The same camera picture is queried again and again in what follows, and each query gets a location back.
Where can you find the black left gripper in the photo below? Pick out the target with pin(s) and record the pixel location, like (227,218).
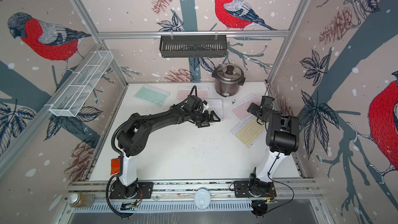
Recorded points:
(202,125)

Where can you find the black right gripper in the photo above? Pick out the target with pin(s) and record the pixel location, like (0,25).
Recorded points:
(255,110)

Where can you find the white keyboard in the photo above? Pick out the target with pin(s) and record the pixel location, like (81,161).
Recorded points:
(216,105)

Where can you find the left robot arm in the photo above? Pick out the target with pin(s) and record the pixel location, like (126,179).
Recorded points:
(131,137)

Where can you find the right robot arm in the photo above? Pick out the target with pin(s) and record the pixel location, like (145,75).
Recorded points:
(282,138)

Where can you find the pink keyboard right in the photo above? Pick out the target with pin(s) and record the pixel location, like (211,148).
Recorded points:
(239,108)

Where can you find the pink keyboard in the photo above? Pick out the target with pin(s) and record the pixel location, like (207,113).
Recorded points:
(239,108)
(184,91)

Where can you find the yellow keyboard right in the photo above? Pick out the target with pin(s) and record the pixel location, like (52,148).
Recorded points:
(248,131)

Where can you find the pink keyboard back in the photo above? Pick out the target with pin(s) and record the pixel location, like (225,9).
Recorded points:
(184,91)

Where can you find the steel rice cooker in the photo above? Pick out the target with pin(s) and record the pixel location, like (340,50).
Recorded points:
(228,79)

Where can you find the green keyboard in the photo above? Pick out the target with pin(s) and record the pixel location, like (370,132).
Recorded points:
(153,95)

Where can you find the white round cap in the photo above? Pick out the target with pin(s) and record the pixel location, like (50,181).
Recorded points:
(202,199)

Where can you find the black hanging basket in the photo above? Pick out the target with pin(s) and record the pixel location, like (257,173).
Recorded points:
(193,46)

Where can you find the red packet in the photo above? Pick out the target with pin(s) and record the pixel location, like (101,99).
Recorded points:
(115,166)

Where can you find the glass jar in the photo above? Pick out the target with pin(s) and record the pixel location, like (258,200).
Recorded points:
(80,199)

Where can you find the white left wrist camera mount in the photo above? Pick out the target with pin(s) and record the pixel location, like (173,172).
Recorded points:
(204,106)

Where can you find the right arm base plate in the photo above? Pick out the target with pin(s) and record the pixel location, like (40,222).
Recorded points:
(257,189)

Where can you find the aluminium front rail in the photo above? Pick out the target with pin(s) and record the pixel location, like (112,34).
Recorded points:
(222,189)

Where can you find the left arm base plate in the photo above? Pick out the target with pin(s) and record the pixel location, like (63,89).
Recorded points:
(136,190)

